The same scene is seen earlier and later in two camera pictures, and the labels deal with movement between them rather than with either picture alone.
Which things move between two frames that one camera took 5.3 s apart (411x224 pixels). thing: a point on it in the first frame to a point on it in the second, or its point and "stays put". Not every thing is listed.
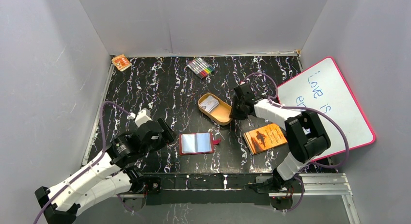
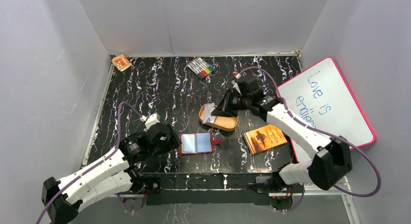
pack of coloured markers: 200,68 stays put
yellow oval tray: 214,109 to 225,123
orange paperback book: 264,138 stays put
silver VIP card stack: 209,104 to 207,118
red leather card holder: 197,143 stays put
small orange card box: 121,62 stays put
